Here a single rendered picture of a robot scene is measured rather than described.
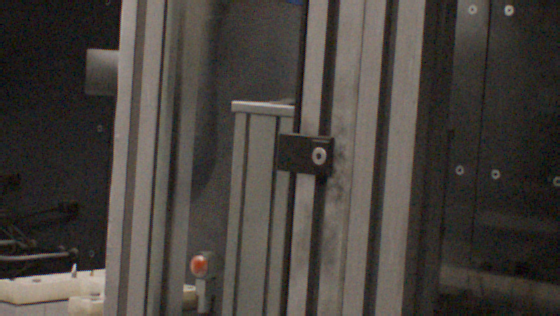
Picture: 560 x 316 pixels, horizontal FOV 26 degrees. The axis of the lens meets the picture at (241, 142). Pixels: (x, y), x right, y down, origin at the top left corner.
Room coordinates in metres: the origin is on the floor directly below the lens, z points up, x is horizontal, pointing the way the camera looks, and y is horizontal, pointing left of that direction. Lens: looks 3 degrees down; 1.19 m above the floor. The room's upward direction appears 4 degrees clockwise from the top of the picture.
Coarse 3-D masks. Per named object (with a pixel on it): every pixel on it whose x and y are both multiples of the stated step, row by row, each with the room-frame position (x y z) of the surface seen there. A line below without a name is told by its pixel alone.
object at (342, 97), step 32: (320, 0) 0.82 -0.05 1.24; (352, 0) 0.80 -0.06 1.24; (320, 32) 0.81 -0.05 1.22; (352, 32) 0.80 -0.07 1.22; (320, 64) 0.81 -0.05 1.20; (352, 64) 0.80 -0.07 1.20; (320, 96) 0.81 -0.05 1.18; (352, 96) 0.80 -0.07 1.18; (320, 128) 0.81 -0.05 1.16; (352, 128) 0.80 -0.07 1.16; (352, 160) 0.80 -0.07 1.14; (320, 192) 0.82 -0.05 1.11; (0, 224) 1.64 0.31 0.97; (320, 224) 0.82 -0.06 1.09; (320, 256) 0.82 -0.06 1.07; (288, 288) 0.82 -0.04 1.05; (320, 288) 0.80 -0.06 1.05
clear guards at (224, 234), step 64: (192, 0) 0.89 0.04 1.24; (256, 0) 0.85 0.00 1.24; (192, 64) 0.89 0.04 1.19; (256, 64) 0.85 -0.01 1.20; (192, 128) 0.88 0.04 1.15; (256, 128) 0.84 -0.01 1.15; (192, 192) 0.88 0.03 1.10; (256, 192) 0.84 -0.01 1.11; (192, 256) 0.88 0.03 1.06; (256, 256) 0.84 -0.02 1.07
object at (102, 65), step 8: (88, 56) 1.22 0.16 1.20; (96, 56) 1.21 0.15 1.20; (104, 56) 1.20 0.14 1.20; (112, 56) 1.19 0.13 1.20; (88, 64) 1.22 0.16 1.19; (96, 64) 1.21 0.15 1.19; (104, 64) 1.20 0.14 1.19; (112, 64) 1.19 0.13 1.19; (88, 72) 1.22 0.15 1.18; (96, 72) 1.21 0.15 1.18; (104, 72) 1.20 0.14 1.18; (112, 72) 1.19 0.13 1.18; (88, 80) 1.21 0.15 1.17; (96, 80) 1.21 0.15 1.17; (104, 80) 1.20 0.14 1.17; (112, 80) 1.19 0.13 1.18; (88, 88) 1.21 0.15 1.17; (96, 88) 1.21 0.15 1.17; (104, 88) 1.20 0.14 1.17; (112, 88) 1.19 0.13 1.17; (104, 96) 1.20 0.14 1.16; (112, 96) 1.19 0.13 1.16
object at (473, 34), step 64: (448, 0) 0.78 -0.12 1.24; (512, 0) 0.75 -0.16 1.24; (448, 64) 0.78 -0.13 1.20; (512, 64) 0.75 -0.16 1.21; (448, 128) 0.77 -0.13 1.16; (512, 128) 0.75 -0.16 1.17; (448, 192) 0.77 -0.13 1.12; (512, 192) 0.74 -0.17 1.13; (448, 256) 0.77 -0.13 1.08; (512, 256) 0.74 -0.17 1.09
